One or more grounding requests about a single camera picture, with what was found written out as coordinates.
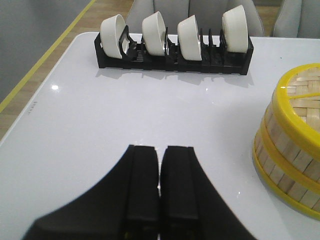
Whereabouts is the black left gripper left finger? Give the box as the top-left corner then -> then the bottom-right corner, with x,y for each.
23,145 -> 160,240

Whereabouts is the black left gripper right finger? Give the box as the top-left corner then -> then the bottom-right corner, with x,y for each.
160,146 -> 254,240

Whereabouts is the bamboo steamer basket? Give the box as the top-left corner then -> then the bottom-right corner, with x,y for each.
255,104 -> 320,194
251,132 -> 320,221

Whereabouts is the bamboo steamer lid yellow rim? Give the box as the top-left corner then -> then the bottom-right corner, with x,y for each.
272,63 -> 320,158

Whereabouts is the black bowl rack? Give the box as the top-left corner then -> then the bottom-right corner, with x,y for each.
94,26 -> 254,75

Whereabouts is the white bowl far left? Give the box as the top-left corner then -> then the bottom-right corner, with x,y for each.
99,14 -> 126,59

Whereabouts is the white bowl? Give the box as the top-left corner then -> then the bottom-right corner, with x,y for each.
99,14 -> 126,59
222,5 -> 249,53
177,15 -> 202,61
142,11 -> 166,57

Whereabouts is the white bowl right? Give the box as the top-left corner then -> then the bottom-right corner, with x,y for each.
222,5 -> 249,53

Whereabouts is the grey chair left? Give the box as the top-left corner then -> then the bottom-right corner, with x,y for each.
126,0 -> 264,37

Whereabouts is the grey chair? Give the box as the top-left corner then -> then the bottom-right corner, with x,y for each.
126,0 -> 264,37
271,0 -> 320,39

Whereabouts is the grey chair right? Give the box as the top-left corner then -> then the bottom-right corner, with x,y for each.
271,0 -> 320,39

